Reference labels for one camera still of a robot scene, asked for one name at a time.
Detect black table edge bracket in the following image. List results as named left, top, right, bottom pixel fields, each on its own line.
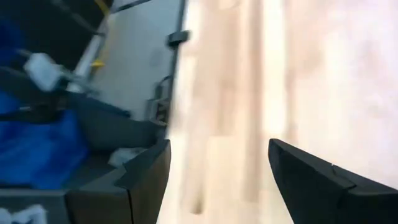
left=166, top=29, right=191, bottom=48

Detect blue fabric object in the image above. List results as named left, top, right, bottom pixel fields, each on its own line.
left=0, top=18, right=91, bottom=190

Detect dark grey object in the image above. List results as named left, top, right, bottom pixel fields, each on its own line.
left=67, top=91, right=170, bottom=152

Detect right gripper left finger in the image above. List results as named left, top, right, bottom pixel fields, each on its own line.
left=64, top=139, right=172, bottom=224

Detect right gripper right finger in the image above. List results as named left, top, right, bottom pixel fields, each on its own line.
left=268, top=138, right=398, bottom=224

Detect white object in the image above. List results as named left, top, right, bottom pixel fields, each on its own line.
left=23, top=52, right=68, bottom=91

